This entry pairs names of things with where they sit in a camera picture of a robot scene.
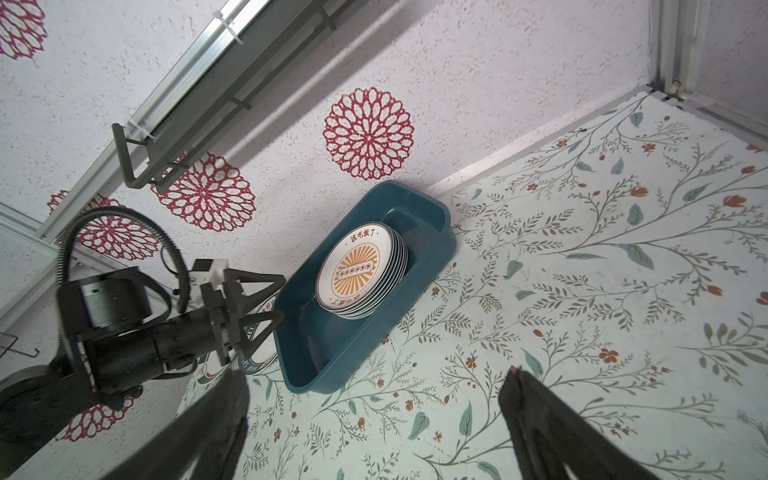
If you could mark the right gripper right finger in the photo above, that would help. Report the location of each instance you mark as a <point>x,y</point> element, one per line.
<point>551,441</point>

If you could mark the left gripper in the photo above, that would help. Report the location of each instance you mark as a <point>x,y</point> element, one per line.
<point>122,362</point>

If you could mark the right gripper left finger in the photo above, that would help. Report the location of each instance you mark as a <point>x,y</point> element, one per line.
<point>204,442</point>

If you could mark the orange sunburst plate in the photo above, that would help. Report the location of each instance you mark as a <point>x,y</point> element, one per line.
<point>355,266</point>

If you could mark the green Hao Wei plate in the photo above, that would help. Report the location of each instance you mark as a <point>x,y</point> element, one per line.
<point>264,355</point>

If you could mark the white flower-pattern plate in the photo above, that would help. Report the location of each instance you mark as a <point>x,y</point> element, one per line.
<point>393,275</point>

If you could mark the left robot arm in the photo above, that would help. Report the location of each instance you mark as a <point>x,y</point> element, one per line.
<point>38,402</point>

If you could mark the teal plastic bin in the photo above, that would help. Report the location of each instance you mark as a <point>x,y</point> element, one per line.
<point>319,351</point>

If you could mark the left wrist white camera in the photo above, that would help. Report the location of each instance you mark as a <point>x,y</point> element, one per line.
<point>204,271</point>

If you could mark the grey wall shelf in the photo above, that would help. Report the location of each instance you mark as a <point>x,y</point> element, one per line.
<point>249,45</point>

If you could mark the black wire rack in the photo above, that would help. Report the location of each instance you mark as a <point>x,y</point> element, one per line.
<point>9,345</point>

